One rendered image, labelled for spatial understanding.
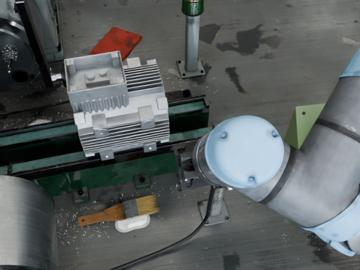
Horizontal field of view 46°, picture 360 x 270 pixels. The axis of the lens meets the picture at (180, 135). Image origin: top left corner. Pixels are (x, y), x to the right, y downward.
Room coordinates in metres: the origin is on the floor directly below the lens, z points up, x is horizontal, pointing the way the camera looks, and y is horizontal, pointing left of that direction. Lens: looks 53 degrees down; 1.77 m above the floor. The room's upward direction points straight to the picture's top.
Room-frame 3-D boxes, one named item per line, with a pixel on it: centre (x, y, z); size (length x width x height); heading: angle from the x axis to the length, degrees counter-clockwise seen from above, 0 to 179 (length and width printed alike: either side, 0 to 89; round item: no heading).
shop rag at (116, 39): (1.10, 0.22, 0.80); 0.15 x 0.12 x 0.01; 154
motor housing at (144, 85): (0.64, 0.14, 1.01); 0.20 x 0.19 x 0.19; 104
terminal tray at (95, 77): (0.63, 0.18, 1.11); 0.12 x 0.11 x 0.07; 104
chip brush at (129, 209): (0.47, 0.15, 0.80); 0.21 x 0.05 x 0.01; 106
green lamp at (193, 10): (0.99, -0.03, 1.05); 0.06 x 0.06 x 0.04
